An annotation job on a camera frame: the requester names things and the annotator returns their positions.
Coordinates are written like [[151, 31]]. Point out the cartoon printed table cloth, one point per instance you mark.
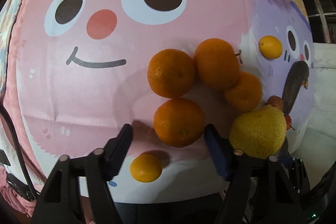
[[76, 73]]

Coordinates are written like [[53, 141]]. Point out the orange tangerine top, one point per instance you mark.
[[217, 64]]

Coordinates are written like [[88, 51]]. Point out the long dark avocado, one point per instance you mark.
[[297, 76]]

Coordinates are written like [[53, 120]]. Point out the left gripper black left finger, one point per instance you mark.
[[60, 202]]

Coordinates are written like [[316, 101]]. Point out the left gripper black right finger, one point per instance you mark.
[[274, 189]]

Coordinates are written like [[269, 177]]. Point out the small wrinkled brown fruit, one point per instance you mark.
[[275, 101]]

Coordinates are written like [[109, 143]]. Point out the orange tangerine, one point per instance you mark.
[[179, 122], [171, 73], [217, 64], [246, 93]]

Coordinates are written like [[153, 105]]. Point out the small yellow-orange citrus near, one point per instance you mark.
[[146, 168]]

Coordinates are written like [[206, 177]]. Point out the yellow pear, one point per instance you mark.
[[260, 133]]

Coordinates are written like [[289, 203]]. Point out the small yellow-orange citrus far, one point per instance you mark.
[[270, 47]]

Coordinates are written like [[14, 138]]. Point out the small yellow-orange citrus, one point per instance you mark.
[[146, 168], [270, 47]]

